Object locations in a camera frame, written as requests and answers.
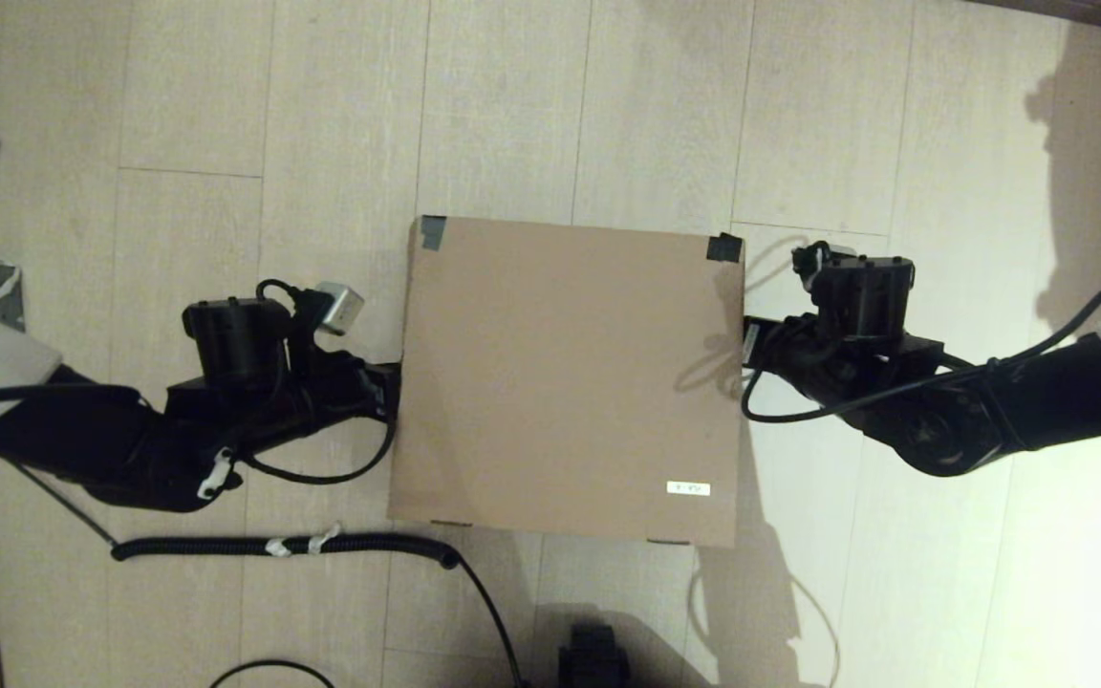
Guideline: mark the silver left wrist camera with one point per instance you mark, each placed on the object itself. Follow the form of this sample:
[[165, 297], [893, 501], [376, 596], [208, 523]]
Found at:
[[340, 306]]

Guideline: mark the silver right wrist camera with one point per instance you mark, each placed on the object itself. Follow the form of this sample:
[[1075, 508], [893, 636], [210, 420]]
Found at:
[[813, 258]]

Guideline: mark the brown cardboard shoe box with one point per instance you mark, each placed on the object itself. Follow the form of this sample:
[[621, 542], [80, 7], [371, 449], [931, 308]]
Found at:
[[560, 382]]

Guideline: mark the dark wooden furniture edge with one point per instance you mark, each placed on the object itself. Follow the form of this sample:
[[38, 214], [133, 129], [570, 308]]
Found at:
[[1086, 11]]

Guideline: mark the black treaded base wheel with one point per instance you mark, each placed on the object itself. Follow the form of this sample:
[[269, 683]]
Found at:
[[593, 659]]

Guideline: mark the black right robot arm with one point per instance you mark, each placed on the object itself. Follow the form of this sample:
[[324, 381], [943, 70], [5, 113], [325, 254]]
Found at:
[[990, 411]]

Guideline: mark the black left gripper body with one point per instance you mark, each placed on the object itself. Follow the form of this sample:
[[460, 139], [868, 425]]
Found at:
[[340, 392]]

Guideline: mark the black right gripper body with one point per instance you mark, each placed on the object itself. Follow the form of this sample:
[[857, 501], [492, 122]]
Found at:
[[794, 358]]

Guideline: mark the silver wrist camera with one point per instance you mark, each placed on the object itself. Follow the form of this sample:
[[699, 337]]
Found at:
[[813, 258], [340, 306]]

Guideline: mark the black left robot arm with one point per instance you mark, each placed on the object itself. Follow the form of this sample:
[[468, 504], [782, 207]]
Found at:
[[82, 440]]

